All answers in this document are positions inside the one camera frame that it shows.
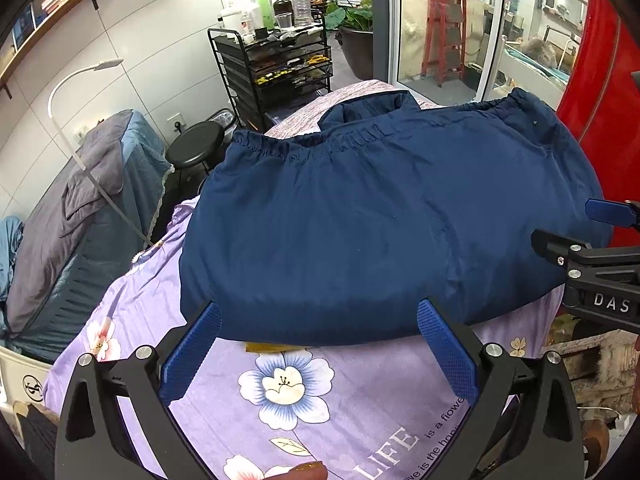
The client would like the purple floral bedsheet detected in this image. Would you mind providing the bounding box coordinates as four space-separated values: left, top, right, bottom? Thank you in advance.
42 195 566 480

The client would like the black round stool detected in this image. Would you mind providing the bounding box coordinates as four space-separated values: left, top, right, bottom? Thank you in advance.
165 122 227 193

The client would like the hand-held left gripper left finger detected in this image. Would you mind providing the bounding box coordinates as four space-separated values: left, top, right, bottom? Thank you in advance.
54 301 223 480

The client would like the group of bottles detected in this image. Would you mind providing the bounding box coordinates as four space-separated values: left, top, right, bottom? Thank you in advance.
219 0 321 45

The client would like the white container with round logo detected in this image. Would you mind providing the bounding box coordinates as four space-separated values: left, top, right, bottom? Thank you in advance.
0 345 56 411

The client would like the red ladder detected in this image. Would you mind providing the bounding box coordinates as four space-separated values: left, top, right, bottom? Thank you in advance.
421 0 470 87

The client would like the grey blanket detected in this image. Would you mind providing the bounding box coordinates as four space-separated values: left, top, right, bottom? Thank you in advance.
5 115 132 333

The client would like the pink speckled blanket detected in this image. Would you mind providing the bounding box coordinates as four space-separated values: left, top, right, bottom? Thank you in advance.
263 79 443 137

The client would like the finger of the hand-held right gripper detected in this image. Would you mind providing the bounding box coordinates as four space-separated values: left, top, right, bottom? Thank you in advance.
584 198 640 228
530 228 596 272

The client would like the white floor lamp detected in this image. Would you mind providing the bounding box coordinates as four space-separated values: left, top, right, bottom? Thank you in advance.
47 58 156 251

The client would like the red glossy panel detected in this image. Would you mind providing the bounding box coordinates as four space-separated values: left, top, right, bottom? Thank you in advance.
555 0 640 213

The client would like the person's left hand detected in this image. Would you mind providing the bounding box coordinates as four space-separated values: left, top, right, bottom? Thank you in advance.
260 462 328 480

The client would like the potted green plant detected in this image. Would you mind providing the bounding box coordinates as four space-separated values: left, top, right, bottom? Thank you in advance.
325 0 376 81

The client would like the teal quilt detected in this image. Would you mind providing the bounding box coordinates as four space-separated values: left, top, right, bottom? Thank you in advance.
0 216 25 306

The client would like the black drawer cart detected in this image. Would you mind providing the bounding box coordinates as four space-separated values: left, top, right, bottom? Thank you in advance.
207 27 333 131

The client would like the navy blue jacket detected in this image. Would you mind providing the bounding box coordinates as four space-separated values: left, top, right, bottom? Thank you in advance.
178 87 617 348

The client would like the wooden wall shelf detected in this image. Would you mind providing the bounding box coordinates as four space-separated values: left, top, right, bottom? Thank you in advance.
0 0 140 98

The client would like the massage bed with teal skirt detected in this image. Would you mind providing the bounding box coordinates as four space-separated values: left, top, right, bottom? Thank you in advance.
0 109 173 363

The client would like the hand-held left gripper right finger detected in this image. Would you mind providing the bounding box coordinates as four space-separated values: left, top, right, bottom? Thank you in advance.
416 298 587 480

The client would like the sliding glass door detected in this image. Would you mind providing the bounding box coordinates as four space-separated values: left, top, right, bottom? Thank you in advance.
372 0 591 106

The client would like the gold shiny cloth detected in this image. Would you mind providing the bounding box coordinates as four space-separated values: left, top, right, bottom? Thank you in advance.
243 342 301 356

